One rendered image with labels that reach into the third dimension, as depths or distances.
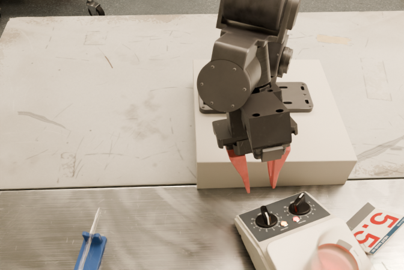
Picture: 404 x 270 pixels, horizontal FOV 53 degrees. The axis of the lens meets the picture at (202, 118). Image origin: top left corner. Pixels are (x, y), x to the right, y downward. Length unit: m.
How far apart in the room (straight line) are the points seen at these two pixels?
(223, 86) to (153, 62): 0.50
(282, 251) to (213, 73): 0.27
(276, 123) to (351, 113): 0.44
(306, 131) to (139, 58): 0.41
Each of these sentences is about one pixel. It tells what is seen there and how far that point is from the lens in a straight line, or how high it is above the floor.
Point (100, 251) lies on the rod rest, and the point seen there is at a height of 0.91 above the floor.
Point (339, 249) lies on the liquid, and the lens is 0.55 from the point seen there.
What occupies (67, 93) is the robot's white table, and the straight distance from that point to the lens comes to 0.87.
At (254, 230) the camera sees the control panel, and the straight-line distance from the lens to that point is 0.61.
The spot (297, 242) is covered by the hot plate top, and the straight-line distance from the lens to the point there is 0.57.
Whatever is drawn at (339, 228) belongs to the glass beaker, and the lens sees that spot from 0.51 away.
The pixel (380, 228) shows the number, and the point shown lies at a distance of 0.69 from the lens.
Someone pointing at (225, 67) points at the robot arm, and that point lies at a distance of 0.41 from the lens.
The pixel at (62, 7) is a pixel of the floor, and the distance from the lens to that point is 2.75.
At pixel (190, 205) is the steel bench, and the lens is 0.68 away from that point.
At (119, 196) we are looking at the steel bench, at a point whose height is 0.90.
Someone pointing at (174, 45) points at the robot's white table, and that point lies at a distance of 0.94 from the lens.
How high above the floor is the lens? 1.50
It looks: 50 degrees down
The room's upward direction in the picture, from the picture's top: 1 degrees clockwise
